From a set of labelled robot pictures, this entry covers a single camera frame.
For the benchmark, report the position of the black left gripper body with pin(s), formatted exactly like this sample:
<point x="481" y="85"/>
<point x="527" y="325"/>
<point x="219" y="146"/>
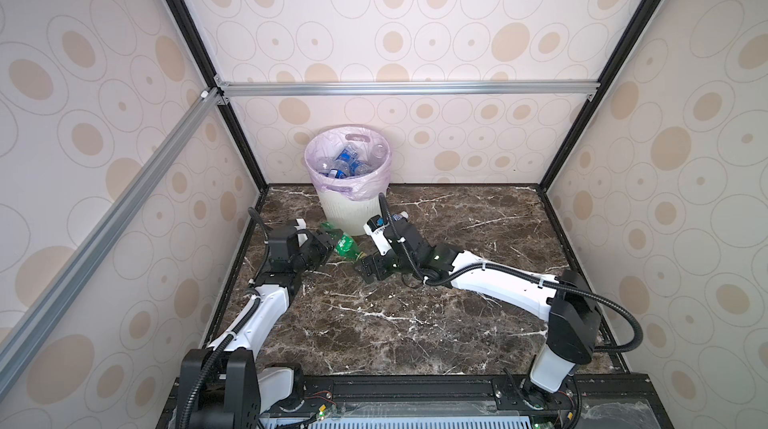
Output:
<point x="312" y="253"/>

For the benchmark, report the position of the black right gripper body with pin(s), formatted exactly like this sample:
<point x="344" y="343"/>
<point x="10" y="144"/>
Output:
<point x="381" y="265"/>

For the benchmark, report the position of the green bottle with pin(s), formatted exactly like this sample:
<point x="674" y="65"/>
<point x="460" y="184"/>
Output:
<point x="345" y="245"/>

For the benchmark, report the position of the clear unlabelled crushed bottle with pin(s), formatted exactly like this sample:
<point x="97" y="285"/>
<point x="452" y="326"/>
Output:
<point x="378" y="155"/>

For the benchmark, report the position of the Pocari Sweat bottle sideways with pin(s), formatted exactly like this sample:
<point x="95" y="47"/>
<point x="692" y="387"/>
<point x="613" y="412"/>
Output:
<point x="400" y="216"/>

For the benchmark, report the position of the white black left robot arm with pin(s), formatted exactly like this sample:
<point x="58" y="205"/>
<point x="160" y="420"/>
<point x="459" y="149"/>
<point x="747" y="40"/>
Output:
<point x="219" y="384"/>

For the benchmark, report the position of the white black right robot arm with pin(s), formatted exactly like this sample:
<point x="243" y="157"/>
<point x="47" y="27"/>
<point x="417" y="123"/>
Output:
<point x="564" y="302"/>

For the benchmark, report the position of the white ribbed waste bin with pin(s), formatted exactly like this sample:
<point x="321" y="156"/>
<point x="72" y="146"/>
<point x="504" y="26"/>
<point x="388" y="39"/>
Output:
<point x="348" y="206"/>

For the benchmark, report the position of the pink bin liner bag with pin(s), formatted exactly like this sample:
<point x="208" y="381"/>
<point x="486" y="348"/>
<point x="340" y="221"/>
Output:
<point x="322" y="150"/>

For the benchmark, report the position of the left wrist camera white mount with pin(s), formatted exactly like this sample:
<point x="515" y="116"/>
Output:
<point x="301" y="227"/>

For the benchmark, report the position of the aluminium rail back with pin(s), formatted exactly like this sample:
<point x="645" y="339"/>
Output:
<point x="427" y="88"/>

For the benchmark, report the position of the aluminium rail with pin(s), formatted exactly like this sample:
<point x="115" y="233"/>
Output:
<point x="427" y="88"/>
<point x="53" y="303"/>

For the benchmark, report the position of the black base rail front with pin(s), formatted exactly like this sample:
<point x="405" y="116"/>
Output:
<point x="459" y="401"/>

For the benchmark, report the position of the aluminium rail left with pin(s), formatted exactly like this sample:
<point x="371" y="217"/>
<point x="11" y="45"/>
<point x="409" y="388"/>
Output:
<point x="53" y="303"/>

